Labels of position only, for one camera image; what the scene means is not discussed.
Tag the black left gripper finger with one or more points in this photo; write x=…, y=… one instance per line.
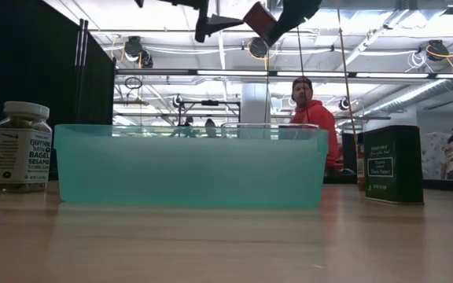
x=297, y=13
x=201, y=19

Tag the red-lid patterned spice tin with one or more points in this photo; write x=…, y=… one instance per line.
x=260, y=21

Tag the white-lid bagel seasoning jar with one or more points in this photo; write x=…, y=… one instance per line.
x=20, y=157

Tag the overhead LED light bar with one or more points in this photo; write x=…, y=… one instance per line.
x=289, y=73

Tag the teal plastic bin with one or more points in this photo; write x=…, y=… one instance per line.
x=191, y=169

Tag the black folding partition screen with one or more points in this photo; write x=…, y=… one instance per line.
x=34, y=59

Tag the silver ventilation duct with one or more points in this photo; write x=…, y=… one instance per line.
x=415, y=94

